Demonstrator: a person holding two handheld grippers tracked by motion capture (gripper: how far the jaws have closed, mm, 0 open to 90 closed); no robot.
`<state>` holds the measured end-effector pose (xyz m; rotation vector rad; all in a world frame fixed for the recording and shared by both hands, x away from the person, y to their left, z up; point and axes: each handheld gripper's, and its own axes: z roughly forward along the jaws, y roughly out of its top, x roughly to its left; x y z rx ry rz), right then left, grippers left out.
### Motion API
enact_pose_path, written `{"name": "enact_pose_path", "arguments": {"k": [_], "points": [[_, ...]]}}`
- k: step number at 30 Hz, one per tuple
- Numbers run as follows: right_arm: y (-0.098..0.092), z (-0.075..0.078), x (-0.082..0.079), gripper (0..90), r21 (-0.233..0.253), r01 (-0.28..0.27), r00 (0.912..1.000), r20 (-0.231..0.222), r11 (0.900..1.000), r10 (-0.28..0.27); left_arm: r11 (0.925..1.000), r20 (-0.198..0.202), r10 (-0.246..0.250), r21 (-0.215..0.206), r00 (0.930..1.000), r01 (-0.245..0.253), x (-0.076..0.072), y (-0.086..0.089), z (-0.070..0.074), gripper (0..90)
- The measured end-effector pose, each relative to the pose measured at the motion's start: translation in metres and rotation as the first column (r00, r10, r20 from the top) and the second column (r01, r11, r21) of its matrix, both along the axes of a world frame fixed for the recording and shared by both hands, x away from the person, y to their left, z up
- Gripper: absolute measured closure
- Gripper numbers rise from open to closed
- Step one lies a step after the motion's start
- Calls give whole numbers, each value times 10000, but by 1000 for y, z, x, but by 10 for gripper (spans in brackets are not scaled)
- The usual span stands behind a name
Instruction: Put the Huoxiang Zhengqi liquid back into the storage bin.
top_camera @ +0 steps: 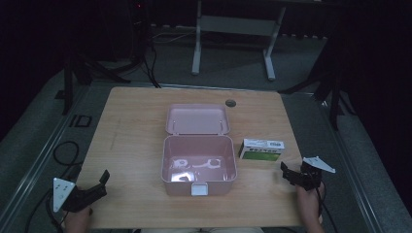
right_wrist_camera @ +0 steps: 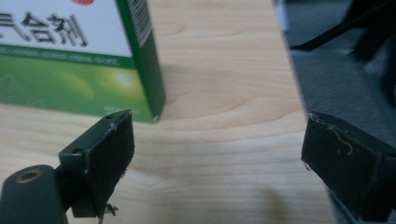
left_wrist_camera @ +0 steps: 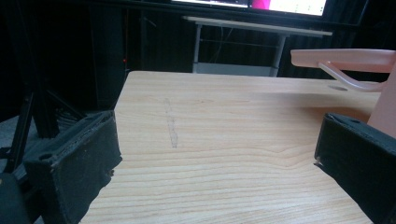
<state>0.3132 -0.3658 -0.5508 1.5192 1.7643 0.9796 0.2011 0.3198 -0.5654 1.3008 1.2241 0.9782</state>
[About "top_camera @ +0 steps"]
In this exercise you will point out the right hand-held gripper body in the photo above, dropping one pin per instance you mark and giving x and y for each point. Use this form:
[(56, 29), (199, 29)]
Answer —
[(309, 173)]

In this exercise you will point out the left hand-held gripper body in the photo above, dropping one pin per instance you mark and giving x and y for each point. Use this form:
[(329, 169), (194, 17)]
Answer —
[(81, 198)]

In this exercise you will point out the white and green medicine box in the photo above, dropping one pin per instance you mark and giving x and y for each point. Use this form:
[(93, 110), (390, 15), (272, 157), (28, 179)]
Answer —
[(261, 150)]

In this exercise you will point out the pink plastic lidded box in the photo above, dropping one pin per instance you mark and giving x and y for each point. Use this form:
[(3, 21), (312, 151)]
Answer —
[(198, 152)]

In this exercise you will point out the person's left hand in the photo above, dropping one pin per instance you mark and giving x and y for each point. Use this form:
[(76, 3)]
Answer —
[(77, 220)]

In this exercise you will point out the person's right hand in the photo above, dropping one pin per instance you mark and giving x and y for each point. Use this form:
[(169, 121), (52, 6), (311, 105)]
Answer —
[(307, 202)]

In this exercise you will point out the black floor socket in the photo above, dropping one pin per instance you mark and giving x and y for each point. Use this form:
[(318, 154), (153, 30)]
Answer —
[(81, 121)]

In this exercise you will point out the grey round table grommet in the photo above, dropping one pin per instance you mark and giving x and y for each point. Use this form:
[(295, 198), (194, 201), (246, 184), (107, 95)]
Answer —
[(230, 103)]

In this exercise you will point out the black metal stand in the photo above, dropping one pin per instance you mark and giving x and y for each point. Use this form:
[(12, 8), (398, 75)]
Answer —
[(333, 90)]

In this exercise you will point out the black tripod stand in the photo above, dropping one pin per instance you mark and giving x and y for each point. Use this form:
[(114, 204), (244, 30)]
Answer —
[(85, 69)]

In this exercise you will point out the metal floor rail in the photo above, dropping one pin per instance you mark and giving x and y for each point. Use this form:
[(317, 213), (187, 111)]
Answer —
[(353, 168), (35, 165)]

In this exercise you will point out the white metal desk frame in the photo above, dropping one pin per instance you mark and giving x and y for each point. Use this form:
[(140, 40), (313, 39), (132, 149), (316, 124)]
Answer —
[(233, 26)]

